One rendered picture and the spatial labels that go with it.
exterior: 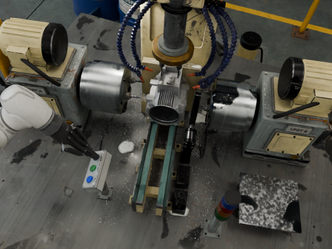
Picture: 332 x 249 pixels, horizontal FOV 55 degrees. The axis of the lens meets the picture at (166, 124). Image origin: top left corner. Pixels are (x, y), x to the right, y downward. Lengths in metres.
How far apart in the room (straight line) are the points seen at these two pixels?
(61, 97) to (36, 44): 0.26
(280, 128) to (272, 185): 0.27
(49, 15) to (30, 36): 2.35
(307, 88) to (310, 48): 2.34
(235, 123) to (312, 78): 0.38
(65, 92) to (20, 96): 0.42
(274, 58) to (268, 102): 1.99
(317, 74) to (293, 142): 0.35
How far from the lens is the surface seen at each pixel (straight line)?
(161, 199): 1.44
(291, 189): 1.59
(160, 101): 1.48
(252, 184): 1.54
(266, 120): 1.45
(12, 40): 1.51
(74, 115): 1.66
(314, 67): 1.43
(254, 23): 3.80
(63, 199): 1.61
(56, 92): 1.54
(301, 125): 1.49
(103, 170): 1.34
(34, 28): 1.49
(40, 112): 1.14
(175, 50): 1.33
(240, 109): 1.47
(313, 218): 1.73
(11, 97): 1.12
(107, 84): 1.48
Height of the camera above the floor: 2.27
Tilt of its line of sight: 57 degrees down
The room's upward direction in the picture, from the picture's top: 5 degrees clockwise
